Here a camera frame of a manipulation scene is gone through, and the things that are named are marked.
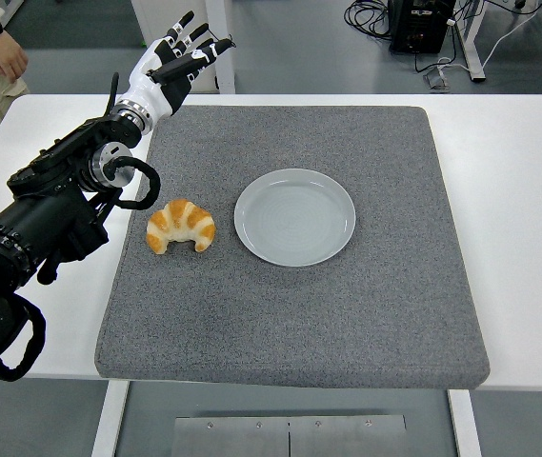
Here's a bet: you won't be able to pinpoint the person's hand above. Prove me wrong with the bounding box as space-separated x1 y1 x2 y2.
0 32 30 85

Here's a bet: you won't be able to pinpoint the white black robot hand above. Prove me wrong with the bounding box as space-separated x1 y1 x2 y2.
116 10 234 118

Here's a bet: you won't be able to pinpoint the golden croissant bread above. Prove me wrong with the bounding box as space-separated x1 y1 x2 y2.
146 198 217 255

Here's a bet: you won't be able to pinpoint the grey round plate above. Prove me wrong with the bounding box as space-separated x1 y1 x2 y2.
233 168 357 268

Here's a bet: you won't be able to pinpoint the grey metal plate with screws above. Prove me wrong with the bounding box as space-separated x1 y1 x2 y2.
173 414 408 457

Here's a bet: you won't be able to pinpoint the grey felt mat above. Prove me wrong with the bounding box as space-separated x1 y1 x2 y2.
93 104 492 390

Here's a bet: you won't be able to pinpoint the black computer box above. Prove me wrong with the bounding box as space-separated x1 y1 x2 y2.
388 0 457 54

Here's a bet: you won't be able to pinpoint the grey floor socket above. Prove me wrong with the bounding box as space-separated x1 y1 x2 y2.
423 65 452 90

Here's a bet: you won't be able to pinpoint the white desk leg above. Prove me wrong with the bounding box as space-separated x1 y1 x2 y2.
455 0 487 83

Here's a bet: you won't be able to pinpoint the white table leg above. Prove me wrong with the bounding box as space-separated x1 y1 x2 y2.
447 388 483 457
90 379 130 457

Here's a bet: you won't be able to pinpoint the black floor cables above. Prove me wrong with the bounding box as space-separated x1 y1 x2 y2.
344 0 393 39

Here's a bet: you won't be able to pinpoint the white cable to desk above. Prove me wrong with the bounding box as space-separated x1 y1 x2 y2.
434 0 542 77

